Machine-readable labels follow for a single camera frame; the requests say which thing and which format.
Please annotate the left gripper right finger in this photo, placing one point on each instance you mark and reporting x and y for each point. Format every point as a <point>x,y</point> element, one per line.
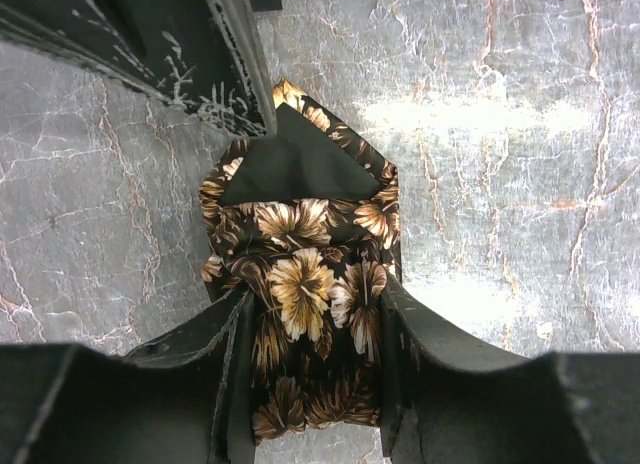
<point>450,397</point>

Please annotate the brown floral tie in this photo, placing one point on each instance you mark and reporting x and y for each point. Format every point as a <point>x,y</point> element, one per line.
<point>309,221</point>

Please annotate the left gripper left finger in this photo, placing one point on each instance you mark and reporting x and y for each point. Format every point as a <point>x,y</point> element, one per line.
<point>181,398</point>

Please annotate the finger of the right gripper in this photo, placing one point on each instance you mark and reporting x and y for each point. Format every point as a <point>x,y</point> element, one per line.
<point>201,56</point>

